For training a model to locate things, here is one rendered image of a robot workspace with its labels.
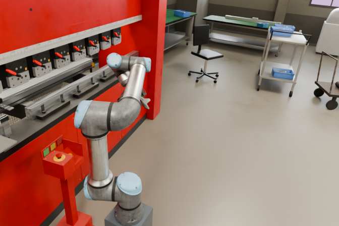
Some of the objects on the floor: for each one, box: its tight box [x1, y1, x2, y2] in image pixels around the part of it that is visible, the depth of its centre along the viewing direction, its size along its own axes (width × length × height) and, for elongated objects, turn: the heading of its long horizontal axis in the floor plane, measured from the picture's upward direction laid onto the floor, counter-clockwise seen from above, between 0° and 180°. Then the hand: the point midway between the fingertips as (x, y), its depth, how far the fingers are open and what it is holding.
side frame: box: [98, 0, 168, 120], centre depth 335 cm, size 25×85×230 cm, turn 62°
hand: (142, 114), depth 140 cm, fingers open, 14 cm apart
